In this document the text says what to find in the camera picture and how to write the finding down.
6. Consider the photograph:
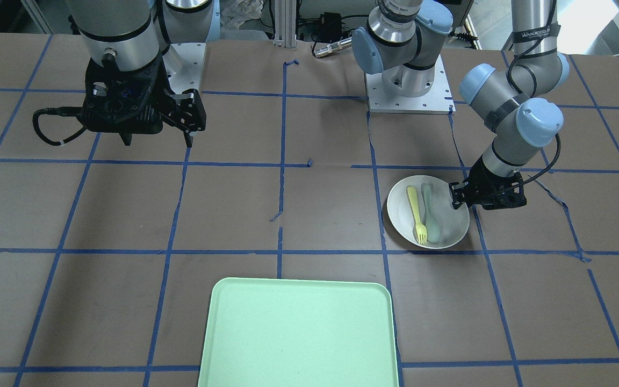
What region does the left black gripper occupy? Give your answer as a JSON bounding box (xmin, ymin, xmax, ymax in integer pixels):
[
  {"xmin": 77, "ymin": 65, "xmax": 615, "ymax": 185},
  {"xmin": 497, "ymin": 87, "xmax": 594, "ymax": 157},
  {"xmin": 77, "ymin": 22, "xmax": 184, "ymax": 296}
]
[{"xmin": 449, "ymin": 158, "xmax": 527, "ymax": 210}]

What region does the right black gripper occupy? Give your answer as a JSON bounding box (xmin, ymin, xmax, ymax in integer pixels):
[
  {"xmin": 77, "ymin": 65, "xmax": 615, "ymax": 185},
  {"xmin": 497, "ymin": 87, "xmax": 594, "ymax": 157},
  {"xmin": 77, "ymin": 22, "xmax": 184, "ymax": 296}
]
[{"xmin": 80, "ymin": 56, "xmax": 206, "ymax": 148}]

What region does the white round plate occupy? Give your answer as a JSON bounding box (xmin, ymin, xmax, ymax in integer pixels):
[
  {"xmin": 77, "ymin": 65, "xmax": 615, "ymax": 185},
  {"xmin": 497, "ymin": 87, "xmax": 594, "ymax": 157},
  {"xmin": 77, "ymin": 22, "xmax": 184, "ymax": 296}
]
[{"xmin": 386, "ymin": 175, "xmax": 471, "ymax": 249}]

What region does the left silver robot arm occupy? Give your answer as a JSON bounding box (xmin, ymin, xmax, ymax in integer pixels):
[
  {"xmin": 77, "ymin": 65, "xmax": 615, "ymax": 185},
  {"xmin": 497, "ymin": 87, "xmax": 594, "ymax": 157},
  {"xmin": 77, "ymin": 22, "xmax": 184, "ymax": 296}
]
[{"xmin": 352, "ymin": 1, "xmax": 570, "ymax": 210}]

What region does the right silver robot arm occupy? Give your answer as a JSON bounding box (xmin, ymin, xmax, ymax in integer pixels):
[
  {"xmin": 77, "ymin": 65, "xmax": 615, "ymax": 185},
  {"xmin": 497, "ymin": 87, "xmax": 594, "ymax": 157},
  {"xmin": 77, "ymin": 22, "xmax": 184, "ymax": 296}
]
[{"xmin": 67, "ymin": 1, "xmax": 221, "ymax": 148}]

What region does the yellow plastic fork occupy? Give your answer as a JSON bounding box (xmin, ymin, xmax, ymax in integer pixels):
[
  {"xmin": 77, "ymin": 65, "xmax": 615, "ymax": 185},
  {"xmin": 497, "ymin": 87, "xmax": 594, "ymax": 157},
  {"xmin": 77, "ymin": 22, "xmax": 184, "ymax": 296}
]
[{"xmin": 406, "ymin": 185, "xmax": 428, "ymax": 245}]

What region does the pale green plastic spoon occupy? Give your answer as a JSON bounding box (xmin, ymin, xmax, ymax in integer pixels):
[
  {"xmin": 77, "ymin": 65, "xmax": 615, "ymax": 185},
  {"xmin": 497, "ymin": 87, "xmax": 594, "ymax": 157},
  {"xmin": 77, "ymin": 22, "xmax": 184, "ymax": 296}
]
[{"xmin": 421, "ymin": 183, "xmax": 441, "ymax": 245}]

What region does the gold cylindrical tool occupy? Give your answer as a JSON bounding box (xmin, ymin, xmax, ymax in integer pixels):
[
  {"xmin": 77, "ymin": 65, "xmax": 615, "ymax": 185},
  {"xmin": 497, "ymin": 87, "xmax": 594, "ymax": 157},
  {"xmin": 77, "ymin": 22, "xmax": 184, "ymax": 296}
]
[{"xmin": 312, "ymin": 37, "xmax": 353, "ymax": 59}]

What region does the light green serving tray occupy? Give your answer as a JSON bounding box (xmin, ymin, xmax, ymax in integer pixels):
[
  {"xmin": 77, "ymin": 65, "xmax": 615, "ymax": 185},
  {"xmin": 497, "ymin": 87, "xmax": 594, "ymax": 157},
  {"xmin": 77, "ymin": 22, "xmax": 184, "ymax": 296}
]
[{"xmin": 197, "ymin": 277, "xmax": 399, "ymax": 386}]

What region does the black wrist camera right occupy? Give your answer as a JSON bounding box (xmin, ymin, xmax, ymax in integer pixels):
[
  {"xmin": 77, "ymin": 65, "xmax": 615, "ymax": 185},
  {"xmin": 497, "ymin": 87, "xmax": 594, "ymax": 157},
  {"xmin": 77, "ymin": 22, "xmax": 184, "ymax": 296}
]
[{"xmin": 80, "ymin": 81, "xmax": 142, "ymax": 134}]

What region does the aluminium frame post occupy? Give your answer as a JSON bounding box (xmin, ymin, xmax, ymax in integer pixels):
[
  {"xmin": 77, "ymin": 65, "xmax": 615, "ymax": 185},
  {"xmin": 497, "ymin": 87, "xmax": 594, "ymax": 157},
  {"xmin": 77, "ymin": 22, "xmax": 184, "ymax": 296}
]
[{"xmin": 272, "ymin": 1, "xmax": 299, "ymax": 51}]

